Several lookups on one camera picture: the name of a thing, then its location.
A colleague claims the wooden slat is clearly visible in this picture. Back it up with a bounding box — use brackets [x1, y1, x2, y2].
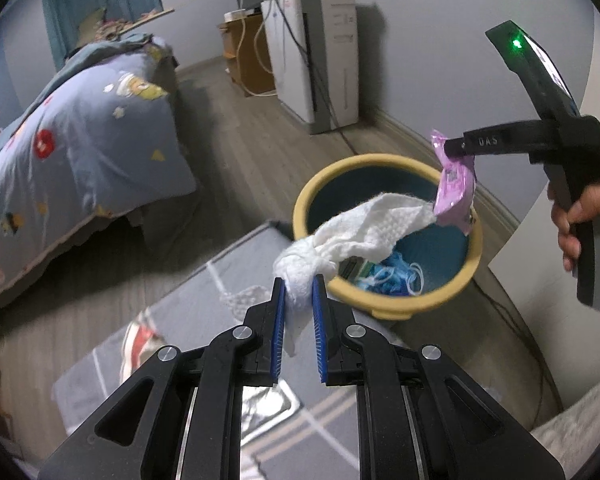
[122, 7, 176, 28]

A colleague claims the yellow rimmed teal bin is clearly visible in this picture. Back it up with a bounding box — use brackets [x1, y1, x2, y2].
[292, 154, 483, 321]

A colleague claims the green printed carton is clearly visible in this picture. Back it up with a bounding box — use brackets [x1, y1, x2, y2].
[340, 256, 378, 283]

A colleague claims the black cable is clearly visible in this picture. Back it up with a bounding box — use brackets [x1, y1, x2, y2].
[277, 0, 357, 157]

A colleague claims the white paper towel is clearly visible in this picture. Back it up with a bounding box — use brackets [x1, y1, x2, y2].
[220, 192, 438, 356]

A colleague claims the fluffy fleece garment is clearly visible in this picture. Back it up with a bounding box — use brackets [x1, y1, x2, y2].
[530, 377, 600, 461]

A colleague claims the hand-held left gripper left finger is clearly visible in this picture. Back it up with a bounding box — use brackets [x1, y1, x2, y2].
[37, 277, 287, 480]

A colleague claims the red white paper packet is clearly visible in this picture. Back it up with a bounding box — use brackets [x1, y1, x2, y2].
[119, 310, 170, 383]

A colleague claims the pink plastic packet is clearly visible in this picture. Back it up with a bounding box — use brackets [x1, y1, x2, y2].
[430, 129, 478, 236]

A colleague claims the blue face mask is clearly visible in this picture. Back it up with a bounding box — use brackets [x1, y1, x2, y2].
[355, 251, 426, 297]

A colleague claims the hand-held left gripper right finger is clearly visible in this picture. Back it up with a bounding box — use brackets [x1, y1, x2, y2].
[311, 275, 566, 480]

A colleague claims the grey checked mat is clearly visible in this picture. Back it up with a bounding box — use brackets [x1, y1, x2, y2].
[50, 220, 546, 480]

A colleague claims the white air purifier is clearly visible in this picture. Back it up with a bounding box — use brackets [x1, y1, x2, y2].
[260, 0, 358, 136]

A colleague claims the grey bed sheet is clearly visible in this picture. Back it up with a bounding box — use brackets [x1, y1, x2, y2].
[95, 55, 203, 261]

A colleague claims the wooden cabinet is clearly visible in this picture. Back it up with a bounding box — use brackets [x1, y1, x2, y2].
[217, 10, 281, 98]

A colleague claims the person's right hand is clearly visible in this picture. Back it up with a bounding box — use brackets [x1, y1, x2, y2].
[547, 167, 600, 283]

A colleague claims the white cable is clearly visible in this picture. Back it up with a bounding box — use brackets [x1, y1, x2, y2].
[240, 14, 279, 97]

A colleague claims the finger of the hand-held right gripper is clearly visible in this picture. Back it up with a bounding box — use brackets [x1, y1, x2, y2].
[444, 127, 533, 157]

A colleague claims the bed with blue quilt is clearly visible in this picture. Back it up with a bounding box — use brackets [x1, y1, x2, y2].
[0, 32, 198, 306]

